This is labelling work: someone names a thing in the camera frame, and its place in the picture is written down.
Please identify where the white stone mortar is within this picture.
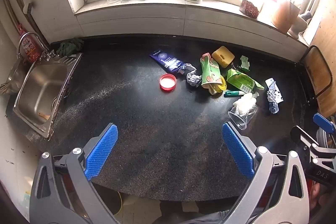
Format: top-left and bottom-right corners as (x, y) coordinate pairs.
(287, 15), (309, 39)

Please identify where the white tissue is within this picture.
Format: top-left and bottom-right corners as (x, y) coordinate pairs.
(234, 92), (259, 115)

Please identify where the small green wrapper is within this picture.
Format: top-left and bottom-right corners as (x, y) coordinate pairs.
(239, 55), (250, 71)

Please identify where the black bin with gold rim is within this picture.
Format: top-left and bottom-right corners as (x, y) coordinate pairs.
(104, 189), (125, 216)

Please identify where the yellow sponge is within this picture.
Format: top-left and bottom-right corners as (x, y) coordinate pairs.
(212, 46), (235, 68)

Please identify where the yellow plastic lid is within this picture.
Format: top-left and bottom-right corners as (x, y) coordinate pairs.
(210, 74), (227, 92)

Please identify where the green cloth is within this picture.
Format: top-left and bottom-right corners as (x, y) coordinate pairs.
(56, 38), (84, 56)

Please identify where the chrome faucet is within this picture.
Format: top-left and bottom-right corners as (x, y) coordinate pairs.
(17, 32), (55, 60)

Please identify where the wooden cutting board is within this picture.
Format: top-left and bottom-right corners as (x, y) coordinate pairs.
(306, 47), (336, 115)

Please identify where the wooden utensil holder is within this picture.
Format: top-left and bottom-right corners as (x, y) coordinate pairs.
(270, 0), (301, 33)

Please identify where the green and white tube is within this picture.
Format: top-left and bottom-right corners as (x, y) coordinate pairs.
(224, 90), (247, 98)

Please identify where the wooden chair with metal frame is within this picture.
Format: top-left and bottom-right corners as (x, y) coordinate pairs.
(296, 45), (334, 109)

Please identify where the stack of white plates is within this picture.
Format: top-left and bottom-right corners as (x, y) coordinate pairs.
(316, 115), (336, 149)

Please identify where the red plastic lid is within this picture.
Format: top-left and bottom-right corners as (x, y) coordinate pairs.
(159, 73), (177, 92)

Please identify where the green cardboard box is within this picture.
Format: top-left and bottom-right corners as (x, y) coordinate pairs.
(226, 68), (265, 91)

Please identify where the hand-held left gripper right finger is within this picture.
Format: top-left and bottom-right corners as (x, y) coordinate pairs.
(222, 121), (310, 224)

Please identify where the blue foil packet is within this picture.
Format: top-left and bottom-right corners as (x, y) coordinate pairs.
(149, 49), (197, 75)

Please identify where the green pouch with pink print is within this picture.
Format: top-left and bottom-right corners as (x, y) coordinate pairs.
(201, 52), (223, 96)

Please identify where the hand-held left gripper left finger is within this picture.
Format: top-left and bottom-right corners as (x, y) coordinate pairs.
(29, 123), (118, 224)

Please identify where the clear plastic cup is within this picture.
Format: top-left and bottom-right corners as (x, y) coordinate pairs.
(228, 103), (259, 130)

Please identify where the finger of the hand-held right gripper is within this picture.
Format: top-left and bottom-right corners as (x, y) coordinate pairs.
(290, 125), (320, 152)
(313, 113), (336, 135)

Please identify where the red dish soap bottle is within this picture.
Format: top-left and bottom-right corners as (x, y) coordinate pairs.
(17, 25), (44, 63)

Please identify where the crumpled grey paper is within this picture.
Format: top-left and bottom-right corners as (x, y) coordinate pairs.
(186, 72), (202, 88)

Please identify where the steel sink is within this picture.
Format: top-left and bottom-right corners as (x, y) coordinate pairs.
(13, 52), (83, 139)

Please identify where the blue white crumpled wrapper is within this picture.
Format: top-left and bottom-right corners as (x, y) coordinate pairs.
(265, 78), (284, 104)

